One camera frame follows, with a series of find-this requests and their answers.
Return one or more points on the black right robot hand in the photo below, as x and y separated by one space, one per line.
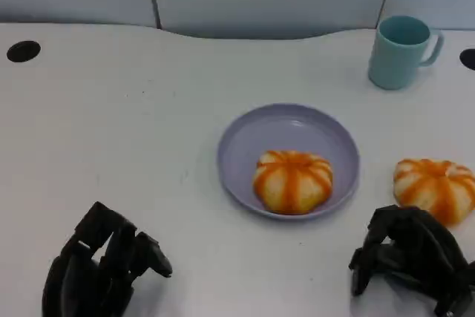
426 254

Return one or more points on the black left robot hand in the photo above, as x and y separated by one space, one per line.
81 276

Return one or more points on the orange and white bread roll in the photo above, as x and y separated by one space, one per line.
434 185
293 183

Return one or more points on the lilac plate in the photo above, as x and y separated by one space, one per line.
289 131

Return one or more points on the pale green mug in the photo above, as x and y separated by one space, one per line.
395 64

